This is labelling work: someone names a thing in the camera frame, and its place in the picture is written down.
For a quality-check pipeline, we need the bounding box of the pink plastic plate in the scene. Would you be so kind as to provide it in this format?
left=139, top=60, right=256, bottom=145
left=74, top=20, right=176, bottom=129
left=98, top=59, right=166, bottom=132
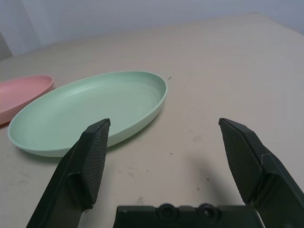
left=0, top=75, right=55, bottom=126

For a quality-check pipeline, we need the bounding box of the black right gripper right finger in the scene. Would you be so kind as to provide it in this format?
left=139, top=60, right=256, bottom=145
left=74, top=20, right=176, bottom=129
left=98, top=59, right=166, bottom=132
left=218, top=117, right=304, bottom=228

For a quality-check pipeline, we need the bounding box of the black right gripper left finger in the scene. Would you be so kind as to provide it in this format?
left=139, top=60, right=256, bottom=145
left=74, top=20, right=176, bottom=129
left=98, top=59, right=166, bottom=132
left=26, top=118, right=111, bottom=228

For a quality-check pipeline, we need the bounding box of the mint green plastic plate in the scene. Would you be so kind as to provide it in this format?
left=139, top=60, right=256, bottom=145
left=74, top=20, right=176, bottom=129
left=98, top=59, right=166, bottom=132
left=7, top=70, right=169, bottom=158

